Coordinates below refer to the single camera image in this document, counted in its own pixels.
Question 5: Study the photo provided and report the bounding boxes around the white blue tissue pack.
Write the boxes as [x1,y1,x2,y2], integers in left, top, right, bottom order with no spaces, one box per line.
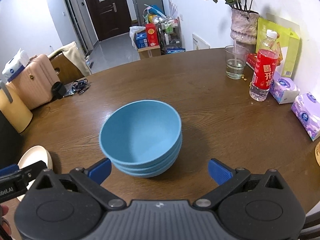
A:
[2,49,30,83]

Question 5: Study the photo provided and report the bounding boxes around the small purple tissue pack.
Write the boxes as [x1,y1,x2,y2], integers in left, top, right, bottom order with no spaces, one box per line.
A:
[269,71,300,105]

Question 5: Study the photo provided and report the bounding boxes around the wooden chair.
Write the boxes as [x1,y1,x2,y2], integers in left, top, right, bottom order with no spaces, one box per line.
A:
[49,51,85,84]

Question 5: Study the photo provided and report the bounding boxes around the white plastic bag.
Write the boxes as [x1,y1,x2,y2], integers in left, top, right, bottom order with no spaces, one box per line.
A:
[129,26,146,49]

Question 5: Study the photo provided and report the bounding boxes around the yellow bin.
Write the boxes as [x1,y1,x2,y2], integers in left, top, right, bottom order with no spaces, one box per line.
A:
[0,80,33,134]

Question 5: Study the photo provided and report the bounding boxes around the blue bowl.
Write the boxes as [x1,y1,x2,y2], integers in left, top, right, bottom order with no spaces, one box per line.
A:
[99,100,182,167]
[110,137,182,173]
[116,149,181,179]

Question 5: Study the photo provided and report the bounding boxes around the purple wall decal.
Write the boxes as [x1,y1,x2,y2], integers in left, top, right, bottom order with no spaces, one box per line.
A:
[167,0,179,18]

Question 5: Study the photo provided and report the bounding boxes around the clear drinking glass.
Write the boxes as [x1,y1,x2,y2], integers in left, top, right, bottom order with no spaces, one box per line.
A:
[225,45,249,80]

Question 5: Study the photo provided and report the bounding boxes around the beige cloth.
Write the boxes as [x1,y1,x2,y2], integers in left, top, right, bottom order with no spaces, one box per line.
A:
[47,41,92,77]

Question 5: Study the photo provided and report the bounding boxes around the blue carton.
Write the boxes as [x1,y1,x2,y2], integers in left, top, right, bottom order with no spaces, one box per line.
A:
[135,32,149,49]

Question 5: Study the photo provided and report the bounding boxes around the black round object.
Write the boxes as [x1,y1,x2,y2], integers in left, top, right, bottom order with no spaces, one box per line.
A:
[51,82,67,100]

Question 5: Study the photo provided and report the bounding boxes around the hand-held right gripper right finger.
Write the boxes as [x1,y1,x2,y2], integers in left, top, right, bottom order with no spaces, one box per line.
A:
[194,158,285,211]

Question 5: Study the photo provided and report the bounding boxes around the blue black cables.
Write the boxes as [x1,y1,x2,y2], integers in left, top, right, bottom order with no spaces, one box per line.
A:
[64,79,91,97]

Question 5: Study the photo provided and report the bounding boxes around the clear straw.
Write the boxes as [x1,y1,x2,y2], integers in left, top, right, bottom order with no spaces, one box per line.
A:
[232,39,238,67]

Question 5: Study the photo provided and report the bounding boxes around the person's left hand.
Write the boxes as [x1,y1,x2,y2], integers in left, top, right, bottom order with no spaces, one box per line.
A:
[0,204,12,240]

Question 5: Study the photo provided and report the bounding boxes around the dark brown door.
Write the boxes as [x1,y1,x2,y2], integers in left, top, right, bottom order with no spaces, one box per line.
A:
[81,0,132,42]

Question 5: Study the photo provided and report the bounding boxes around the mottled pink vase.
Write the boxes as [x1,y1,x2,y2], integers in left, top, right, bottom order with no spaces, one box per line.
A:
[230,8,259,45]

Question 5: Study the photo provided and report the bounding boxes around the large purple tissue pack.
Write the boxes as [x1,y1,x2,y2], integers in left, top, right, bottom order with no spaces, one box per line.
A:
[291,92,320,142]

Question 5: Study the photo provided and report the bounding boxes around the yellow bear mug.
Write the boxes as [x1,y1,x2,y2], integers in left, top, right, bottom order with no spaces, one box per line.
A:
[314,141,320,167]

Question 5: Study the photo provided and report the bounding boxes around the green snack bag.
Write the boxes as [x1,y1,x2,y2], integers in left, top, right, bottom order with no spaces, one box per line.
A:
[255,17,300,78]

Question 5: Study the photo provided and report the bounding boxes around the scattered yellow kernels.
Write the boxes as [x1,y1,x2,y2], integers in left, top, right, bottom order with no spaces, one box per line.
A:
[240,74,253,88]

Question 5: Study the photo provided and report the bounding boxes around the red label water bottle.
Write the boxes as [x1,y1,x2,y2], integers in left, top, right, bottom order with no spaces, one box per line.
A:
[249,29,280,102]

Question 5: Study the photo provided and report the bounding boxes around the grey interior door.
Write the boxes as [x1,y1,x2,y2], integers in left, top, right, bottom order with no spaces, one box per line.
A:
[60,0,88,53]

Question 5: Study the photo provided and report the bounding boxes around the tall red box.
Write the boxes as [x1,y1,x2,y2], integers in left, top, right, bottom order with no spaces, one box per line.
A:
[145,23,160,47]

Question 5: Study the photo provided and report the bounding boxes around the metal rack cart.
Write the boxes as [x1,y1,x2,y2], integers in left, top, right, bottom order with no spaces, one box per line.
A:
[157,17,182,54]

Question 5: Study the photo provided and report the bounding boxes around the pink suitcase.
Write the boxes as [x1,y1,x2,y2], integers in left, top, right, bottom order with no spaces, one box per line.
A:
[5,54,61,110]

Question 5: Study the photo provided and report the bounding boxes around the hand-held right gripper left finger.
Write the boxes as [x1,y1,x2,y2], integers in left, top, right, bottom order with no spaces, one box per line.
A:
[36,158,127,211]

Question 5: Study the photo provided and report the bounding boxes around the small red box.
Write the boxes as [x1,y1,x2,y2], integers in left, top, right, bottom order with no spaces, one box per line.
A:
[246,53,258,71]

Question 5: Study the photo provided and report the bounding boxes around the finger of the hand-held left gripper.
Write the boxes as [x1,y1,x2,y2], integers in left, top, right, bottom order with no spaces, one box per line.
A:
[15,160,48,189]
[0,164,20,178]

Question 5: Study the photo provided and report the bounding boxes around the blue bag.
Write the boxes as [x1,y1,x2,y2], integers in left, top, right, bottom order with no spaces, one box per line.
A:
[143,4,167,22]

